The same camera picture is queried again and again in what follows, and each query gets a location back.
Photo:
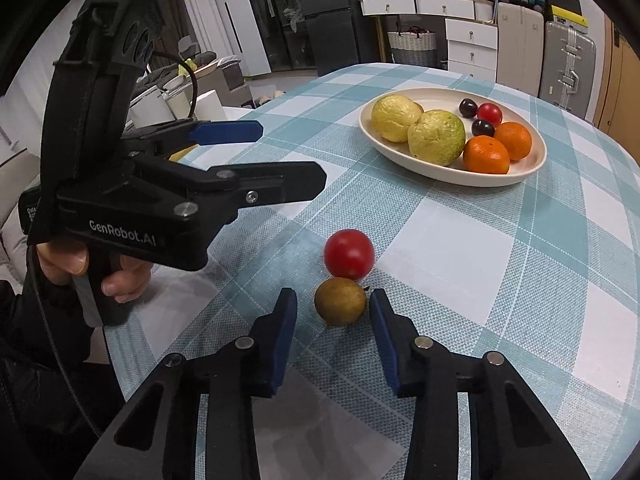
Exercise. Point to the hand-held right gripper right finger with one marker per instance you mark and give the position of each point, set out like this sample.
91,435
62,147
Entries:
386,345

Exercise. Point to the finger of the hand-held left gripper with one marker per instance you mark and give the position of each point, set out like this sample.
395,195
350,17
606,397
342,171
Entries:
285,180
225,131

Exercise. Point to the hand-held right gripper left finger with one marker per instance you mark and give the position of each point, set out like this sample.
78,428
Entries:
281,345

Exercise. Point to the brown longan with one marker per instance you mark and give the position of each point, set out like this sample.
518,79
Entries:
340,302

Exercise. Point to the red cherry tomato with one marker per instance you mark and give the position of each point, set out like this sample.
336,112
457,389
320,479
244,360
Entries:
490,113
349,254

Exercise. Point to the yellow guava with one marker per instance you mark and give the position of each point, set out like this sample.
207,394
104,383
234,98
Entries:
395,117
436,137

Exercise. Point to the cream round plate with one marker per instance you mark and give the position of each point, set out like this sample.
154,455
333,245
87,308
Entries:
440,100

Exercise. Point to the dark plum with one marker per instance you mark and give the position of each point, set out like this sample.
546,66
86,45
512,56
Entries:
468,107
483,128

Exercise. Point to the orange mandarin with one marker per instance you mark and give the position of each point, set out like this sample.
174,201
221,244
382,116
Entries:
486,156
515,140

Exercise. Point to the person's left forearm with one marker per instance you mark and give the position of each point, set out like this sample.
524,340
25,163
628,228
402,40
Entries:
40,360

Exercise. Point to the person's left hand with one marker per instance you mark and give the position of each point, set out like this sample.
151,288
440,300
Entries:
125,280

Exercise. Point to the white wardrobe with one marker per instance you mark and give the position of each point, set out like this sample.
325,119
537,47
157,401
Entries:
250,20

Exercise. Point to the teal plaid tablecloth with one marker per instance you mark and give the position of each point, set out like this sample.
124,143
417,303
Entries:
475,260

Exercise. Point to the dark grey refrigerator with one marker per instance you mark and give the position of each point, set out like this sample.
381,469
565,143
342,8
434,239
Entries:
330,20

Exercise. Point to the woven basket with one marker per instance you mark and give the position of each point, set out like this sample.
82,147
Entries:
412,50

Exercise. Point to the white drawer desk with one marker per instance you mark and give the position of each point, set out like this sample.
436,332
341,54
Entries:
470,35

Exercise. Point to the beige suitcase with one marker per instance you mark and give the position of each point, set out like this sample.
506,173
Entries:
520,50

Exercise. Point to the silver suitcase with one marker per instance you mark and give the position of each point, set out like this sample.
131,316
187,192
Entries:
567,70

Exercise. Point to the yellow and black box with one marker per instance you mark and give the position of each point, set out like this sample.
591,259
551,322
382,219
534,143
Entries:
567,14

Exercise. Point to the wooden door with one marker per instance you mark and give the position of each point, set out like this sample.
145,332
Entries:
622,90

